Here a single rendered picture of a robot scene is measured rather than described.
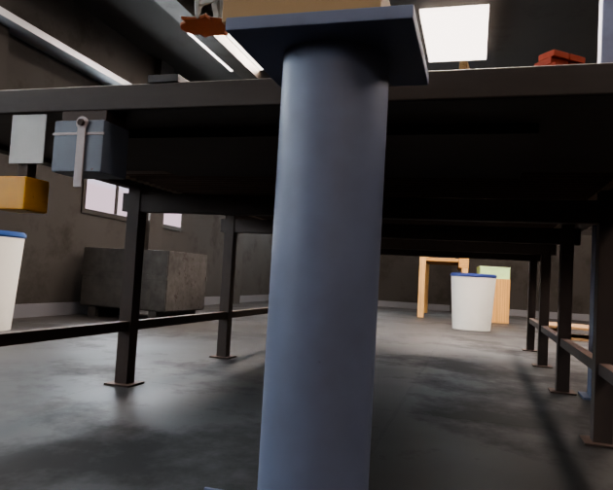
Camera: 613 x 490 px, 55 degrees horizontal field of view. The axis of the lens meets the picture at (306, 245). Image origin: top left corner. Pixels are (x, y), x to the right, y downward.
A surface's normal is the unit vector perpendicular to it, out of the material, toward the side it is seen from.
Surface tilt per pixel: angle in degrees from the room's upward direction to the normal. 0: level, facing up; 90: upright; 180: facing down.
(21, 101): 90
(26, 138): 90
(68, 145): 90
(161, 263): 90
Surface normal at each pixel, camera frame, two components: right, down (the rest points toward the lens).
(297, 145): -0.62, -0.07
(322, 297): -0.04, -0.06
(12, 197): -0.29, -0.07
